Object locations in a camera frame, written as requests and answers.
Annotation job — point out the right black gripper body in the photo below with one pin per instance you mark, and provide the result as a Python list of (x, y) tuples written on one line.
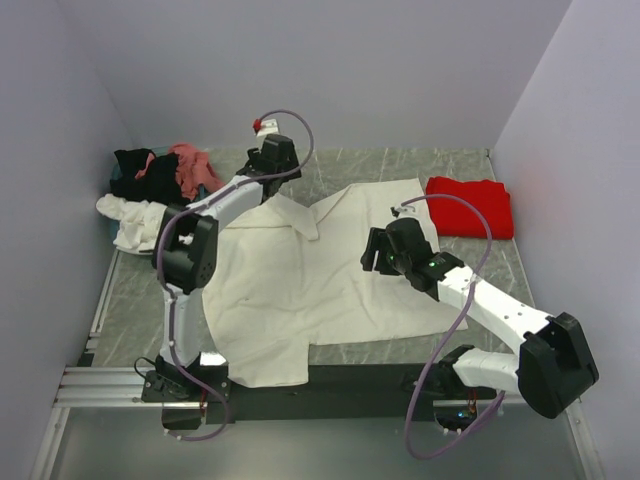
[(388, 261)]

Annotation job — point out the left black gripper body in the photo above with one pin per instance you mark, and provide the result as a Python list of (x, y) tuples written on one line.
[(293, 162)]

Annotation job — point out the cream white t-shirt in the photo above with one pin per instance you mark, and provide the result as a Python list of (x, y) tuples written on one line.
[(289, 277)]

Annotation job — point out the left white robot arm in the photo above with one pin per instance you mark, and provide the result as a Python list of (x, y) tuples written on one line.
[(185, 258)]

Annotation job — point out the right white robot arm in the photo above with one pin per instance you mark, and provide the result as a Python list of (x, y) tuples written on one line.
[(550, 363)]

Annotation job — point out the pink t-shirt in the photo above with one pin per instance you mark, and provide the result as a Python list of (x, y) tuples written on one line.
[(183, 167)]

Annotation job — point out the white t-shirt black trim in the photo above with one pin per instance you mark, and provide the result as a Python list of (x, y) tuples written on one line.
[(137, 223)]

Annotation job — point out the teal plastic basket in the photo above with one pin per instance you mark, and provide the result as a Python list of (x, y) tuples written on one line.
[(115, 173)]

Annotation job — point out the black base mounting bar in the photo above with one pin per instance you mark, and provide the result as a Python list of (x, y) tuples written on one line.
[(332, 392)]

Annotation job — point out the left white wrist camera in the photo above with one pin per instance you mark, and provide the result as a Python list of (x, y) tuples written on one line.
[(264, 127)]

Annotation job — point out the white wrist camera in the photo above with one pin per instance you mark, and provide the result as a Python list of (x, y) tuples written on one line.
[(264, 127), (398, 211)]

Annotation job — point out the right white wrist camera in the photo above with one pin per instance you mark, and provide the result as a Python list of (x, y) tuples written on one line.
[(398, 211)]

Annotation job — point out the aluminium frame rail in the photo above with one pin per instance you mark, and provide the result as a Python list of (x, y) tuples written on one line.
[(84, 386)]

